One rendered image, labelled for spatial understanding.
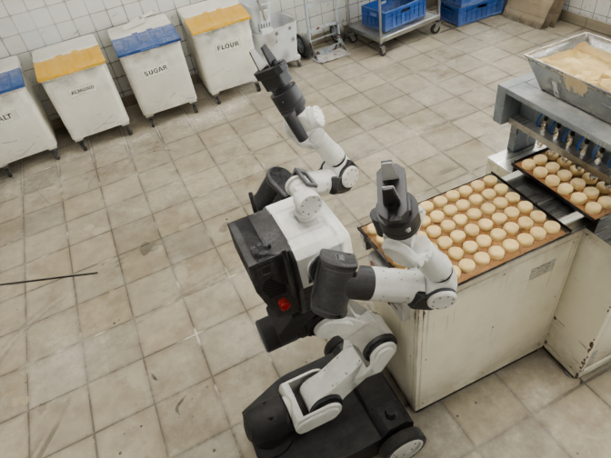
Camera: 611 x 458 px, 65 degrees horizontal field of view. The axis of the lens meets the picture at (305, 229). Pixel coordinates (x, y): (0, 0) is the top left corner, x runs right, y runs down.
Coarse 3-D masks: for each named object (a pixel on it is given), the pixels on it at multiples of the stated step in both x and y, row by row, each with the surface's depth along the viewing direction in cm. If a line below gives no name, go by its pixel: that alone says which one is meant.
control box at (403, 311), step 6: (372, 252) 175; (372, 258) 173; (378, 258) 172; (378, 264) 170; (384, 264) 170; (396, 306) 167; (402, 306) 162; (408, 306) 163; (396, 312) 169; (402, 312) 164; (408, 312) 165; (402, 318) 167; (408, 318) 167
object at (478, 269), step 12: (480, 180) 186; (480, 192) 181; (516, 204) 174; (444, 216) 174; (528, 216) 169; (420, 228) 172; (456, 228) 169; (372, 240) 171; (432, 240) 167; (468, 240) 164; (492, 240) 163; (504, 240) 162; (540, 240) 160; (444, 252) 162; (516, 252) 158; (456, 264) 157; (492, 264) 155; (468, 276) 153
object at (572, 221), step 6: (570, 216) 166; (576, 216) 166; (582, 216) 166; (564, 222) 165; (570, 222) 165; (576, 222) 167; (582, 222) 168; (588, 222) 170; (570, 228) 168; (576, 228) 169
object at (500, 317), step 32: (544, 256) 170; (480, 288) 165; (512, 288) 174; (544, 288) 185; (384, 320) 197; (416, 320) 163; (448, 320) 169; (480, 320) 179; (512, 320) 190; (544, 320) 203; (416, 352) 175; (448, 352) 184; (480, 352) 196; (512, 352) 210; (416, 384) 191; (448, 384) 203
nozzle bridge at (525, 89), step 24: (504, 96) 183; (528, 96) 174; (552, 96) 172; (504, 120) 190; (528, 120) 186; (552, 120) 177; (576, 120) 160; (600, 120) 158; (528, 144) 207; (552, 144) 174; (576, 144) 170; (600, 144) 151; (600, 168) 160
